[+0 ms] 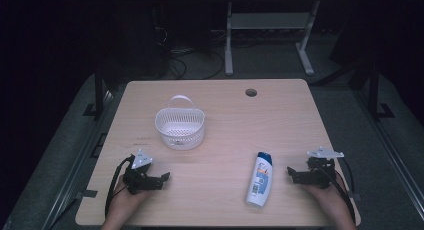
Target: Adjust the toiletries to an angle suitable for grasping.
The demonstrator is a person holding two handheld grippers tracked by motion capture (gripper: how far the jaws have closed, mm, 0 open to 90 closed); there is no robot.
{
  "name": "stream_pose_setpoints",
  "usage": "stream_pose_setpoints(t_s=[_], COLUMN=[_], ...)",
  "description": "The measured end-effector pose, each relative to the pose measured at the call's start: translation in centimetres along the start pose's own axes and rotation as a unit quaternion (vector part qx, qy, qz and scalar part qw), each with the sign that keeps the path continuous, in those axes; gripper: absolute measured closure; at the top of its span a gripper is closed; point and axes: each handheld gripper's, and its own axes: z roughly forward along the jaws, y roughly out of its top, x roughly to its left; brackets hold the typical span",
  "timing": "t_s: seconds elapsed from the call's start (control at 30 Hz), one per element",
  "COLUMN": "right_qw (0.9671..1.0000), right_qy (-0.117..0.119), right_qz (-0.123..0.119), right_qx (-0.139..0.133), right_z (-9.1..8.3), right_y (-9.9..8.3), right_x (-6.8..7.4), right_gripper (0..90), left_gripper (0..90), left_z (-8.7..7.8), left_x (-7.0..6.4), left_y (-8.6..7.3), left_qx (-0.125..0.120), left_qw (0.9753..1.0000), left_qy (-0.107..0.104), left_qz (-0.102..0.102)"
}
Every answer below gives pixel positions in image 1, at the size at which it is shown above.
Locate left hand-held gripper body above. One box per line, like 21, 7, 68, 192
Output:
122, 148, 164, 195

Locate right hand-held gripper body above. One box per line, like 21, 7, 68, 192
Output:
294, 146, 345, 190

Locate white shampoo bottle blue cap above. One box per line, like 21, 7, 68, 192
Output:
245, 151, 274, 209

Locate white plastic basket with handle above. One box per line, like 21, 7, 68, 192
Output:
154, 94, 206, 152

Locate person's left hand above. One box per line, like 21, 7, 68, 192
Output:
112, 174, 155, 219

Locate person's right hand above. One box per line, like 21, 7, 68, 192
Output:
300, 174, 350, 215

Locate black metal stand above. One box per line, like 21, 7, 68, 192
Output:
82, 64, 112, 120
365, 58, 396, 122

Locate aluminium rail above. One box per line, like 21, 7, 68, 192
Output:
353, 89, 424, 222
42, 89, 116, 230

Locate black cables on floor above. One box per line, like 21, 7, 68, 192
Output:
159, 24, 226, 81

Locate white metal desk frame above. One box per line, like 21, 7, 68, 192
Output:
224, 0, 322, 77

